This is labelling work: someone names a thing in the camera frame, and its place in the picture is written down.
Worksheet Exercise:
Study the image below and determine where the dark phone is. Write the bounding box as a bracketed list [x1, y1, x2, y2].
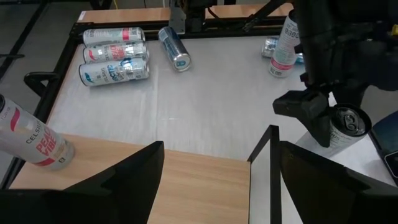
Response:
[368, 110, 398, 187]

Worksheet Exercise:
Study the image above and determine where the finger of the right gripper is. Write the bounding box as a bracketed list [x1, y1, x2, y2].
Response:
[272, 89, 332, 149]
[334, 80, 369, 107]

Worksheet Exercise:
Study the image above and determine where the silver blue Red Bull can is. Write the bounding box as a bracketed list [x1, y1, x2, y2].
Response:
[157, 26, 193, 73]
[261, 35, 305, 65]

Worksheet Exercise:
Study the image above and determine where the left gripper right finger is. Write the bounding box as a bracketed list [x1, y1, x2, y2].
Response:
[279, 141, 398, 224]

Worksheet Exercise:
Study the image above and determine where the black frame clamp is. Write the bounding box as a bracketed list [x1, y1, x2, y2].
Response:
[23, 71, 60, 98]

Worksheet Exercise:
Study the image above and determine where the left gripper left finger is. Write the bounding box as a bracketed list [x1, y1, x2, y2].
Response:
[0, 141, 165, 224]

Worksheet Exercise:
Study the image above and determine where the Celsius Arctic Vibe can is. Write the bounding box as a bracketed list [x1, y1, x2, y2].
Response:
[78, 57, 151, 87]

